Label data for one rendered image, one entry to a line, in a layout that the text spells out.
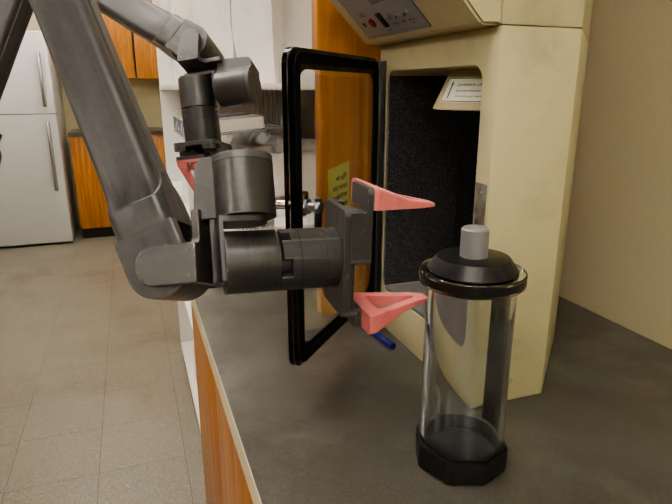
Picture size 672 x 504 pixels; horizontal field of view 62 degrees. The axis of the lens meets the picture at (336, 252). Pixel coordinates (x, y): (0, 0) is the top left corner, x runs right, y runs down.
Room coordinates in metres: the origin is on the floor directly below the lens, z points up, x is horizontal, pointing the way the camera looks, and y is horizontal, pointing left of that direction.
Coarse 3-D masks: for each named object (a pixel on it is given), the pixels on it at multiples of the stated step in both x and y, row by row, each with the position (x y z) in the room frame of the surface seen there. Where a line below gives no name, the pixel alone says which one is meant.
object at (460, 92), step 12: (456, 72) 0.80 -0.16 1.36; (468, 72) 0.78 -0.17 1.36; (480, 72) 0.76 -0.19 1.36; (444, 84) 0.82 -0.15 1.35; (456, 84) 0.78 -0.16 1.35; (468, 84) 0.77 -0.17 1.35; (480, 84) 0.76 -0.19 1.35; (444, 96) 0.80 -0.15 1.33; (456, 96) 0.77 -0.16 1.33; (468, 96) 0.76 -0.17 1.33; (480, 96) 0.75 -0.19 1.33; (444, 108) 0.78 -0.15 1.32; (456, 108) 0.76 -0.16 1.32; (468, 108) 0.75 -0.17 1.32; (480, 108) 0.74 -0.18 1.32
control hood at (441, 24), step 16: (336, 0) 0.90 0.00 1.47; (416, 0) 0.72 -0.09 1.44; (432, 0) 0.69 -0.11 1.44; (448, 0) 0.66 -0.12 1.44; (464, 0) 0.64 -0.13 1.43; (480, 0) 0.64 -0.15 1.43; (496, 0) 0.65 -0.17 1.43; (432, 16) 0.72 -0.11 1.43; (448, 16) 0.69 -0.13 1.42; (464, 16) 0.66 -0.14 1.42; (480, 16) 0.64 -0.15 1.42; (496, 16) 0.65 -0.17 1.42; (416, 32) 0.78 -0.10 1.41; (432, 32) 0.75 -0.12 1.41; (448, 32) 0.74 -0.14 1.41
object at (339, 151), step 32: (320, 96) 0.74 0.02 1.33; (352, 96) 0.84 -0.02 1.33; (288, 128) 0.66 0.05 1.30; (320, 128) 0.74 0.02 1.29; (352, 128) 0.84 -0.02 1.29; (288, 160) 0.66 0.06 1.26; (320, 160) 0.74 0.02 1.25; (352, 160) 0.84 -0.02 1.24; (288, 192) 0.66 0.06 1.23; (320, 192) 0.74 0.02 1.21; (288, 224) 0.66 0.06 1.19; (320, 288) 0.74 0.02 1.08; (288, 320) 0.66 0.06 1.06; (320, 320) 0.74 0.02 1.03
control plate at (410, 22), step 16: (352, 0) 0.86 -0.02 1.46; (368, 0) 0.82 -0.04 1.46; (384, 0) 0.78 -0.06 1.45; (400, 0) 0.75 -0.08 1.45; (352, 16) 0.90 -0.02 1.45; (368, 16) 0.85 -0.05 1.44; (384, 16) 0.81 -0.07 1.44; (400, 16) 0.78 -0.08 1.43; (416, 16) 0.74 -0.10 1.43; (368, 32) 0.90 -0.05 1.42; (384, 32) 0.85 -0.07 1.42; (400, 32) 0.81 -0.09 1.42
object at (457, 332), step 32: (480, 288) 0.50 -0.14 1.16; (448, 320) 0.51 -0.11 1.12; (480, 320) 0.50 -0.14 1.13; (512, 320) 0.52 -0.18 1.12; (448, 352) 0.51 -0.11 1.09; (480, 352) 0.50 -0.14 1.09; (448, 384) 0.51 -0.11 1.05; (480, 384) 0.50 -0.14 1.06; (448, 416) 0.51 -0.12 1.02; (480, 416) 0.50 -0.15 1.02; (448, 448) 0.51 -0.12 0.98; (480, 448) 0.51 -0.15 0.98
